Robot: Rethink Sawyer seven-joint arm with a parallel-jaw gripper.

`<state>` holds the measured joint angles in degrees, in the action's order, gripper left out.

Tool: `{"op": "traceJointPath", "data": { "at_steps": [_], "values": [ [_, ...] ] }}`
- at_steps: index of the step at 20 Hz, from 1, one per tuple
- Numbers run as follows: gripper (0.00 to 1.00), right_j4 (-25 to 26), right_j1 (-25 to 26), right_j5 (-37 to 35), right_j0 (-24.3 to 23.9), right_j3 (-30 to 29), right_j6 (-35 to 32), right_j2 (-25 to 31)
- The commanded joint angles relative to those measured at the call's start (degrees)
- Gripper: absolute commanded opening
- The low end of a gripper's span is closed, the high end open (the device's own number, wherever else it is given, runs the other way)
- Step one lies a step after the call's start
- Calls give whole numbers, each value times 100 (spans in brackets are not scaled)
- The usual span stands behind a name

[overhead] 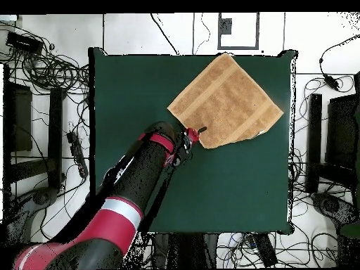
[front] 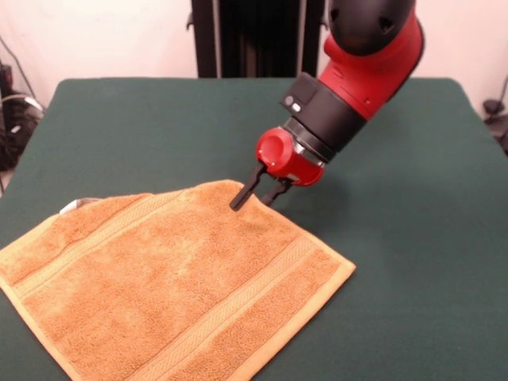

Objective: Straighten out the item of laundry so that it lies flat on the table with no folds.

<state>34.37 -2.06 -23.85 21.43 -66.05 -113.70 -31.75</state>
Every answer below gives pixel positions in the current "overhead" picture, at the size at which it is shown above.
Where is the tan terry towel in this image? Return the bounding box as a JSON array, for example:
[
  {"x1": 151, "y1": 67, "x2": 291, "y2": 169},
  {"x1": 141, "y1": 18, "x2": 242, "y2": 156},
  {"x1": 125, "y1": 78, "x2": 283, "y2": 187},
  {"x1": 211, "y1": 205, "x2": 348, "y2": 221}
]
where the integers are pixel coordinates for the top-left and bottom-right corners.
[{"x1": 167, "y1": 52, "x2": 285, "y2": 150}]

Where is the dark green table cloth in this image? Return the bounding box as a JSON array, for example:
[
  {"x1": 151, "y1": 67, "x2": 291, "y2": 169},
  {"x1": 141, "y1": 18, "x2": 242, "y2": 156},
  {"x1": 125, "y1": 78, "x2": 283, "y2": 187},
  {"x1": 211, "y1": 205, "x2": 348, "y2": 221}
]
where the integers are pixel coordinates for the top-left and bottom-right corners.
[{"x1": 87, "y1": 46, "x2": 298, "y2": 236}]

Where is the grey square floor frame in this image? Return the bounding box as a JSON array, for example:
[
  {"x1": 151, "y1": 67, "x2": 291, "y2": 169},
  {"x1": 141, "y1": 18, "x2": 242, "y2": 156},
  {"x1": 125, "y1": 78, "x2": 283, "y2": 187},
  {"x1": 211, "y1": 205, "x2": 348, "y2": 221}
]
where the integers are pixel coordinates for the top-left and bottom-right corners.
[{"x1": 217, "y1": 12, "x2": 260, "y2": 51}]

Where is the long black power strip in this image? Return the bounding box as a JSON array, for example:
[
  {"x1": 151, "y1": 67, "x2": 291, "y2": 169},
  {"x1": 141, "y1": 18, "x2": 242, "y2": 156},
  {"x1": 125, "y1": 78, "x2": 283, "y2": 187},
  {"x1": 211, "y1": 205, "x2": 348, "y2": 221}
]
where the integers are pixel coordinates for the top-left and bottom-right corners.
[{"x1": 250, "y1": 232, "x2": 279, "y2": 269}]

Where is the black cable tangle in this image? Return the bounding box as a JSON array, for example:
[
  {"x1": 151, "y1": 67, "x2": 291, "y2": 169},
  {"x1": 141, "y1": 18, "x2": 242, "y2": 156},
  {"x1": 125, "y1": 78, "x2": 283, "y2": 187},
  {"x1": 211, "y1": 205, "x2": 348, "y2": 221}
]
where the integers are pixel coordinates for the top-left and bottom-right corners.
[{"x1": 0, "y1": 22, "x2": 91, "y2": 96}]

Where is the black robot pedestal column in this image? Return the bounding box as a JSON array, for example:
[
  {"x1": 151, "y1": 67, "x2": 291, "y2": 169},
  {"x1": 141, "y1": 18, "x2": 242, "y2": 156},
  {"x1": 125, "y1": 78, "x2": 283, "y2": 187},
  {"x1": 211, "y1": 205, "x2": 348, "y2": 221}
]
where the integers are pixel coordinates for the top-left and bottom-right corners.
[{"x1": 153, "y1": 232, "x2": 219, "y2": 269}]

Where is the black power adapter with cable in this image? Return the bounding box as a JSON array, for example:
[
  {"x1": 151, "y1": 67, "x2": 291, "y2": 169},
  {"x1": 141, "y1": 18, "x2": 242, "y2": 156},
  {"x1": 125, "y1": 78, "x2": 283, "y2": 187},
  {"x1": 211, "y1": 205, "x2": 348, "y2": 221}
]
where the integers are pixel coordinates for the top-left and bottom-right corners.
[{"x1": 318, "y1": 34, "x2": 360, "y2": 92}]

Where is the dark grey square plate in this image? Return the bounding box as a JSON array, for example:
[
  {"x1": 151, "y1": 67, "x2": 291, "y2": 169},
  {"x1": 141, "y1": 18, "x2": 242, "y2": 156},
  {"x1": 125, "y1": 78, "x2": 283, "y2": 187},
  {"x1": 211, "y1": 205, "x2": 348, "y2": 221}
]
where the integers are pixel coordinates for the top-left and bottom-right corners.
[{"x1": 219, "y1": 18, "x2": 233, "y2": 35}]

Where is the dark stand foot with knob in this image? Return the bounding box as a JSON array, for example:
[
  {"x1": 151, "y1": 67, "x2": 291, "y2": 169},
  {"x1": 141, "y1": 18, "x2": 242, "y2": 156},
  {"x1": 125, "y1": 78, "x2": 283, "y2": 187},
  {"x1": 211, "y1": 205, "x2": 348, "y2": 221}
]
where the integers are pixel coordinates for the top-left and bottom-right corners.
[
  {"x1": 310, "y1": 192, "x2": 356, "y2": 226},
  {"x1": 6, "y1": 186, "x2": 60, "y2": 244}
]

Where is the dark flat panel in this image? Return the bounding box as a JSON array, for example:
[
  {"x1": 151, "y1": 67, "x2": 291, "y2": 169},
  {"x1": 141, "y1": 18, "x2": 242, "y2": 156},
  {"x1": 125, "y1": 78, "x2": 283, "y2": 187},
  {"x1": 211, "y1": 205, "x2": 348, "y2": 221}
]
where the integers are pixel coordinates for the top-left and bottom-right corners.
[
  {"x1": 326, "y1": 94, "x2": 360, "y2": 169},
  {"x1": 10, "y1": 82, "x2": 34, "y2": 153}
]

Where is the black electronics box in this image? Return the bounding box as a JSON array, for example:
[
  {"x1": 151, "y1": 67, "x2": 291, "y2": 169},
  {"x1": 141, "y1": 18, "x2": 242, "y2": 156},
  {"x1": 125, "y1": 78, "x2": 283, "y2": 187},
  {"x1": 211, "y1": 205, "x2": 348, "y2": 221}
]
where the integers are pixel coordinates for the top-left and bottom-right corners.
[{"x1": 6, "y1": 31, "x2": 45, "y2": 55}]

